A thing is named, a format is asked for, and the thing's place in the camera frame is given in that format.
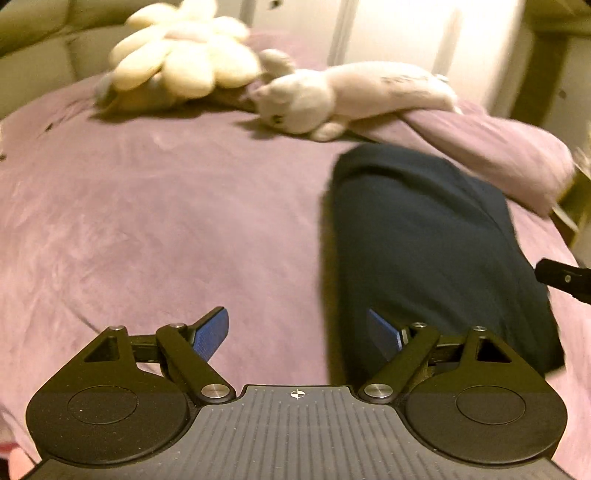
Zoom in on grey pillow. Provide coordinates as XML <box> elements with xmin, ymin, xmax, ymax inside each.
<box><xmin>95</xmin><ymin>73</ymin><xmax>188</xmax><ymax>115</ymax></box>

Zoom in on wooden nightstand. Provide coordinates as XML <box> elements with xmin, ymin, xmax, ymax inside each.
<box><xmin>508</xmin><ymin>0</ymin><xmax>591</xmax><ymax>139</ymax></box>

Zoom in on white wardrobe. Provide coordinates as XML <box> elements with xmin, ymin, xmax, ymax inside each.
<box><xmin>215</xmin><ymin>0</ymin><xmax>527</xmax><ymax>123</ymax></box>

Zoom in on pink pillow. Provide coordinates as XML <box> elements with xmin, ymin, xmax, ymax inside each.
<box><xmin>245</xmin><ymin>32</ymin><xmax>576</xmax><ymax>219</ymax></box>

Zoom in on white rabbit plush toy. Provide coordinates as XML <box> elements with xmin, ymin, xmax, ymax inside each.
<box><xmin>249</xmin><ymin>48</ymin><xmax>463</xmax><ymax>142</ymax></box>

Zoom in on beige padded headboard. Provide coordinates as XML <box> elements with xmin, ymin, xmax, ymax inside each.
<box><xmin>0</xmin><ymin>0</ymin><xmax>139</xmax><ymax>121</ymax></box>

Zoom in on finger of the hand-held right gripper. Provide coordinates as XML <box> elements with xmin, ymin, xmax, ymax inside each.
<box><xmin>534</xmin><ymin>257</ymin><xmax>591</xmax><ymax>305</ymax></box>

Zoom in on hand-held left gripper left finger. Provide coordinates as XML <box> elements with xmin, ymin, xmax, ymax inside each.
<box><xmin>76</xmin><ymin>306</ymin><xmax>237</xmax><ymax>403</ymax></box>

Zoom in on cream flower plush cushion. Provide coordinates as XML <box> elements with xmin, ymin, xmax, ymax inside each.
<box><xmin>108</xmin><ymin>0</ymin><xmax>265</xmax><ymax>100</ymax></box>

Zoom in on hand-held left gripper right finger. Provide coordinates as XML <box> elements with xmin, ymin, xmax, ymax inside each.
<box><xmin>367</xmin><ymin>308</ymin><xmax>519</xmax><ymax>403</ymax></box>

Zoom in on dark navy garment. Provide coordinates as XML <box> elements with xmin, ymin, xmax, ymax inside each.
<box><xmin>321</xmin><ymin>143</ymin><xmax>567</xmax><ymax>387</ymax></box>

